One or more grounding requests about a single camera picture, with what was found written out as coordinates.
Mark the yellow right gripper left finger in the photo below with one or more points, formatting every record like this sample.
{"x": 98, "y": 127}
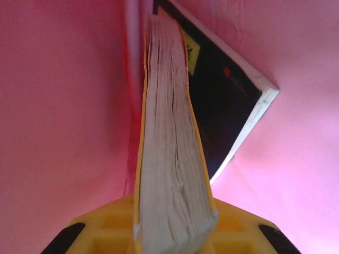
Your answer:
{"x": 100, "y": 230}

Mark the dark blue book yellow label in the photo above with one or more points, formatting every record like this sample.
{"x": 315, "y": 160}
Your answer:
{"x": 222, "y": 105}

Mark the pink student backpack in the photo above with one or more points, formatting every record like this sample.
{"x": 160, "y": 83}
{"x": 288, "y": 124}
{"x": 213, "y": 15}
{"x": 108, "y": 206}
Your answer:
{"x": 53, "y": 105}

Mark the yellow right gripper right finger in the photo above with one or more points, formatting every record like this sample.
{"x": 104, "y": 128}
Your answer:
{"x": 246, "y": 232}

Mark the yellow cartoon cover book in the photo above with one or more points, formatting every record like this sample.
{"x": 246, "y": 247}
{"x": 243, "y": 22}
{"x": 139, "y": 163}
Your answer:
{"x": 169, "y": 145}

